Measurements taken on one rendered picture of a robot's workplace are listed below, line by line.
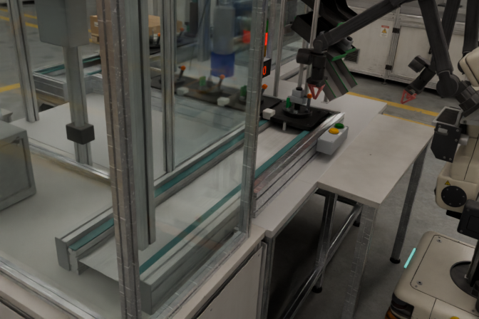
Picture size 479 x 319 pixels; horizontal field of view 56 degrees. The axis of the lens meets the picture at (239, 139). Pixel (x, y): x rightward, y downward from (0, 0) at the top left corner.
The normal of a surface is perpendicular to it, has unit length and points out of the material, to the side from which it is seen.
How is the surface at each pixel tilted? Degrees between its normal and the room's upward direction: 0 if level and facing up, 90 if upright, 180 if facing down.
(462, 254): 0
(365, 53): 90
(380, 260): 0
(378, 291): 0
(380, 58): 90
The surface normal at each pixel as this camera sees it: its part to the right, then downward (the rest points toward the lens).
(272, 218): 0.05, -0.90
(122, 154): 0.86, 0.26
